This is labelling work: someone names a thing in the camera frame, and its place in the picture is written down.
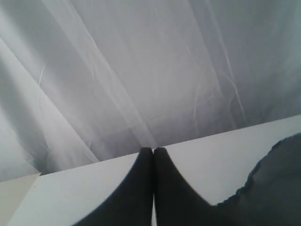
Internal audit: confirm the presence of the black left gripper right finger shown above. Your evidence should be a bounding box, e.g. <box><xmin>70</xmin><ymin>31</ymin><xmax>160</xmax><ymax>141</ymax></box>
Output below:
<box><xmin>153</xmin><ymin>148</ymin><xmax>226</xmax><ymax>226</ymax></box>

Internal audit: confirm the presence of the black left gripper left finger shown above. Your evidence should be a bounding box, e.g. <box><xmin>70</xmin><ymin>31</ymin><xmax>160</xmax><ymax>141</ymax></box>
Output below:
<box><xmin>75</xmin><ymin>147</ymin><xmax>153</xmax><ymax>226</ymax></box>

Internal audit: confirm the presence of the cream fabric duffel bag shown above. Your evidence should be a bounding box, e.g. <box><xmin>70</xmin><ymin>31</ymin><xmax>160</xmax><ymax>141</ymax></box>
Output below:
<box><xmin>216</xmin><ymin>133</ymin><xmax>301</xmax><ymax>226</ymax></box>

